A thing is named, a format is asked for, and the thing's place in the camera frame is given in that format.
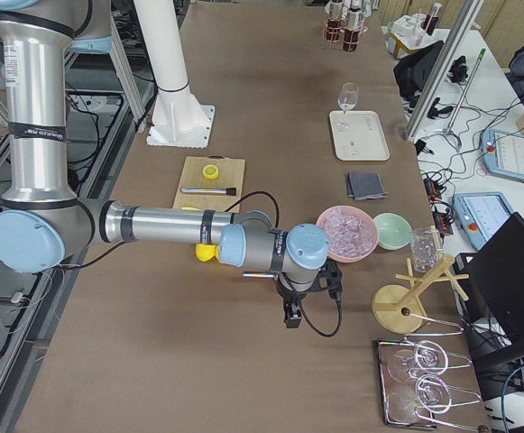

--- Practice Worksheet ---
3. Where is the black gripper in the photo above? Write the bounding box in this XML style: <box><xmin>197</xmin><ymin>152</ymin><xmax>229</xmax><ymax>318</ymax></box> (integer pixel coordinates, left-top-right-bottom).
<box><xmin>276</xmin><ymin>261</ymin><xmax>343</xmax><ymax>329</ymax></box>

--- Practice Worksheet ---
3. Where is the copper wire bottle basket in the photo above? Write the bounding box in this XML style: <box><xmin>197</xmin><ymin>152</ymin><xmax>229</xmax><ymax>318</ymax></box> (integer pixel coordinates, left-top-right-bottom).
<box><xmin>322</xmin><ymin>0</ymin><xmax>372</xmax><ymax>52</ymax></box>

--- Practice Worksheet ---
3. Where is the tea bottle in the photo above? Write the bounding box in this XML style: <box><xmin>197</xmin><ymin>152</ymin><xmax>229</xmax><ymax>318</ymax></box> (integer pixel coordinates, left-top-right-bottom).
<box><xmin>342</xmin><ymin>0</ymin><xmax>365</xmax><ymax>52</ymax></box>
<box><xmin>325</xmin><ymin>0</ymin><xmax>344</xmax><ymax>42</ymax></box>

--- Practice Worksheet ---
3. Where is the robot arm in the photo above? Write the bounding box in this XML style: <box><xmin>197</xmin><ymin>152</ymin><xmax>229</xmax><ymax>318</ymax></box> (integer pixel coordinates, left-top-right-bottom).
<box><xmin>0</xmin><ymin>1</ymin><xmax>342</xmax><ymax>328</ymax></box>

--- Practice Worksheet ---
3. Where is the pink bowl of ice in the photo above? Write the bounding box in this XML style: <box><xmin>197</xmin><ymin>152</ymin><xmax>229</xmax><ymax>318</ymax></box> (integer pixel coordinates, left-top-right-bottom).
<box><xmin>317</xmin><ymin>206</ymin><xmax>379</xmax><ymax>263</ymax></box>

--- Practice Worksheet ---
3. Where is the upper whole lemon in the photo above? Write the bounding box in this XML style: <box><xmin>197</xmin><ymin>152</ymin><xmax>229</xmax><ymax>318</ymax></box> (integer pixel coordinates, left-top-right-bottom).
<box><xmin>195</xmin><ymin>244</ymin><xmax>219</xmax><ymax>263</ymax></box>

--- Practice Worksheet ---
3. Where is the wooden glass tree stand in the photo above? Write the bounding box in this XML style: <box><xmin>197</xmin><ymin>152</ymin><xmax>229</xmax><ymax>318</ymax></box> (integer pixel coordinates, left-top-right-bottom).
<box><xmin>372</xmin><ymin>235</ymin><xmax>469</xmax><ymax>335</ymax></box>

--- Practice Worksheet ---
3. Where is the mint green bowl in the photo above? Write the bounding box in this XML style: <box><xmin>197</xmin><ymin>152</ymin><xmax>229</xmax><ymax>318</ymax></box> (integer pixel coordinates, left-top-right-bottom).
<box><xmin>373</xmin><ymin>213</ymin><xmax>412</xmax><ymax>251</ymax></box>

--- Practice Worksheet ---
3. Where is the steel muddler black tip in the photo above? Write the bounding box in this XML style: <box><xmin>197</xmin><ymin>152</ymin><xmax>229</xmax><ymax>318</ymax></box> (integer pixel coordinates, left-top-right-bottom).
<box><xmin>179</xmin><ymin>187</ymin><xmax>237</xmax><ymax>197</ymax></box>

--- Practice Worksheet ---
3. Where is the grey folded cloth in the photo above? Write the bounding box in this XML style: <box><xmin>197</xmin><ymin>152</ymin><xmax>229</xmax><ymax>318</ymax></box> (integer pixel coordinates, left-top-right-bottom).
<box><xmin>346</xmin><ymin>171</ymin><xmax>386</xmax><ymax>200</ymax></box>

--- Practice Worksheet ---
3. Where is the bamboo cutting board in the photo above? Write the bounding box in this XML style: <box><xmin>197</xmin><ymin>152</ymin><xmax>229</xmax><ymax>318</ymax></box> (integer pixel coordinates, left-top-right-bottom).
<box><xmin>172</xmin><ymin>156</ymin><xmax>245</xmax><ymax>211</ymax></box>

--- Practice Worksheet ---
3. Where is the glass tumbler on stand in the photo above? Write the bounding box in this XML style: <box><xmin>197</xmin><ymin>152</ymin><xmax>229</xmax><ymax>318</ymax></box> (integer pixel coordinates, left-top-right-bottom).
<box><xmin>409</xmin><ymin>226</ymin><xmax>439</xmax><ymax>272</ymax></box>

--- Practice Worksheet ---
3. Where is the black glass tray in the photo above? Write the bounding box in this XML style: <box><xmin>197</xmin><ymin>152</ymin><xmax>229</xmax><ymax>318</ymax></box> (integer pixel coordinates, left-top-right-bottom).
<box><xmin>375</xmin><ymin>339</ymin><xmax>488</xmax><ymax>432</ymax></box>

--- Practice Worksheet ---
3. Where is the half lemon slice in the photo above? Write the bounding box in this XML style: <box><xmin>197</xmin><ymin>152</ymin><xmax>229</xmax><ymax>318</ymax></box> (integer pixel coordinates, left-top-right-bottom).
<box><xmin>202</xmin><ymin>164</ymin><xmax>220</xmax><ymax>180</ymax></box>

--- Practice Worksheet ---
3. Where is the cream rabbit tray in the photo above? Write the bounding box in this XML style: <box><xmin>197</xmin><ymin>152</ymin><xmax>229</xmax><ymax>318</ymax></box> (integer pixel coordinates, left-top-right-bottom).
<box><xmin>329</xmin><ymin>110</ymin><xmax>390</xmax><ymax>161</ymax></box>

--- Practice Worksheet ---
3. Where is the clear wine glass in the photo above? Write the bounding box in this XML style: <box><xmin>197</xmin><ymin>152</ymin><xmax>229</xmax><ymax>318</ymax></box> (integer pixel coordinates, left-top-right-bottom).
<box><xmin>337</xmin><ymin>82</ymin><xmax>359</xmax><ymax>131</ymax></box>

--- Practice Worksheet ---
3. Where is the teach pendant tablet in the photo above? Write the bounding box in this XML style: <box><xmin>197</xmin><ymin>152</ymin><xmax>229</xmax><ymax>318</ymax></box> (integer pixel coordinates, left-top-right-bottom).
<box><xmin>482</xmin><ymin>128</ymin><xmax>524</xmax><ymax>181</ymax></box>

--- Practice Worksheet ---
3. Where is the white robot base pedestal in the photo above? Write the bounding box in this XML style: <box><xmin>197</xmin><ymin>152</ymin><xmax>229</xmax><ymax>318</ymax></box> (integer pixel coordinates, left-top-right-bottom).
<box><xmin>134</xmin><ymin>0</ymin><xmax>215</xmax><ymax>149</ymax></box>

